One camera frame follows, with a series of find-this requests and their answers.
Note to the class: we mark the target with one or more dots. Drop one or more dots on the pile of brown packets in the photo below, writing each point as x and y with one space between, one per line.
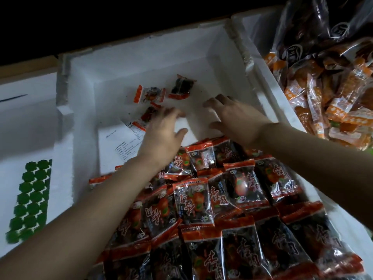
326 78

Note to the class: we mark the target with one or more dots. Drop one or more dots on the person's right forearm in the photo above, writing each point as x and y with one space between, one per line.
320 166

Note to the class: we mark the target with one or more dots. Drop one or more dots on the person's right hand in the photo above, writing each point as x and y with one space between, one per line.
239 119

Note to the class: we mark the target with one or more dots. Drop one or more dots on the person's left hand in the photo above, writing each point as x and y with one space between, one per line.
160 141

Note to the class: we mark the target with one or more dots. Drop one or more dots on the black metal guard rail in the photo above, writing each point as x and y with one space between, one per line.
116 23

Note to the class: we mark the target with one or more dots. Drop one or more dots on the small white paper slip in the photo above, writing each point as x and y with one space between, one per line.
122 145

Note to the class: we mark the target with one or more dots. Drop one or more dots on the person's left forearm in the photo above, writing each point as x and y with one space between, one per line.
67 230

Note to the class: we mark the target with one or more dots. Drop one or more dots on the pile of dark red packets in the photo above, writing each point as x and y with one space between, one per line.
233 230

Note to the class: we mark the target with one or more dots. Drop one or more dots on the green leaf-pattern sheet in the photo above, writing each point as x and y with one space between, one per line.
29 201

